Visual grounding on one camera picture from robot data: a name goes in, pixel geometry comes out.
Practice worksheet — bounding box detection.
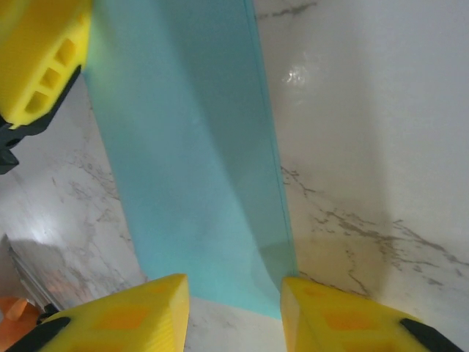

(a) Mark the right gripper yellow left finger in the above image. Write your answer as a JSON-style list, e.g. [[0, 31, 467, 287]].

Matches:
[[7, 273, 190, 352]]

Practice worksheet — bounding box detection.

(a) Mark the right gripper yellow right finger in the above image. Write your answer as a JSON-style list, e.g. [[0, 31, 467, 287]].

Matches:
[[280, 276, 466, 352]]

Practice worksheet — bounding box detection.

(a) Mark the turquoise paper sheet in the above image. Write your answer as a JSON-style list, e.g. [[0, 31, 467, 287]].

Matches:
[[82, 0, 300, 320]]

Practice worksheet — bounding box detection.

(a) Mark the orange shark plush toy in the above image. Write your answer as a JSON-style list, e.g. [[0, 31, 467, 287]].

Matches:
[[0, 296, 37, 323]]

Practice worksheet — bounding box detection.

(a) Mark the aluminium frame rail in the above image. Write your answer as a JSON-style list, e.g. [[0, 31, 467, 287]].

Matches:
[[0, 234, 70, 316]]

